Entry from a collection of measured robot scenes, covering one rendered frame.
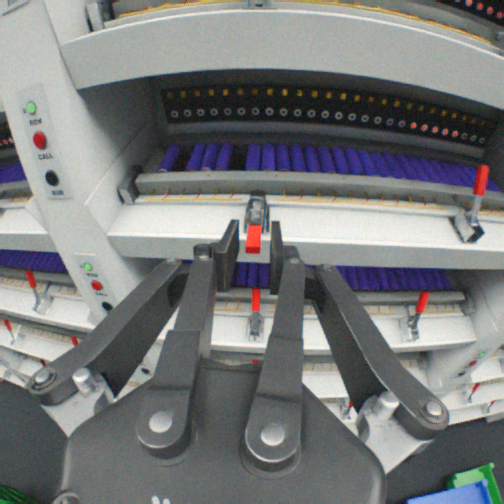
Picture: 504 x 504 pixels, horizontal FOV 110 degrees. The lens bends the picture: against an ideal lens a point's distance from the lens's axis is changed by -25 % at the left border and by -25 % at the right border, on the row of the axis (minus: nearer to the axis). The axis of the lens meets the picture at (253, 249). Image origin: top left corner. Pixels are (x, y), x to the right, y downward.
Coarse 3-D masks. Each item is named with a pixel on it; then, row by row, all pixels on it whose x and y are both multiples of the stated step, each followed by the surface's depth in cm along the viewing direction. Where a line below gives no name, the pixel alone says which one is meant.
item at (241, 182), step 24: (144, 192) 29; (168, 192) 28; (192, 192) 29; (216, 192) 28; (240, 192) 29; (288, 192) 28; (312, 192) 28; (336, 192) 28; (360, 192) 28; (384, 192) 27; (408, 192) 27; (432, 192) 27; (456, 192) 26
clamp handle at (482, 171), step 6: (480, 168) 21; (486, 168) 21; (480, 174) 21; (486, 174) 21; (480, 180) 21; (486, 180) 21; (474, 186) 22; (480, 186) 22; (474, 192) 22; (480, 192) 22; (474, 198) 23; (480, 198) 22; (474, 204) 23; (474, 210) 23; (474, 216) 23; (474, 222) 23
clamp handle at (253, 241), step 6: (258, 204) 24; (258, 210) 24; (252, 216) 23; (258, 216) 23; (252, 222) 22; (258, 222) 22; (252, 228) 21; (258, 228) 21; (252, 234) 20; (258, 234) 20; (246, 240) 19; (252, 240) 19; (258, 240) 19; (246, 246) 19; (252, 246) 19; (258, 246) 19; (246, 252) 19; (252, 252) 19; (258, 252) 19
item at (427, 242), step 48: (144, 144) 33; (432, 144) 32; (96, 192) 23; (144, 240) 26; (192, 240) 26; (240, 240) 25; (288, 240) 25; (336, 240) 25; (384, 240) 25; (432, 240) 25; (480, 240) 24
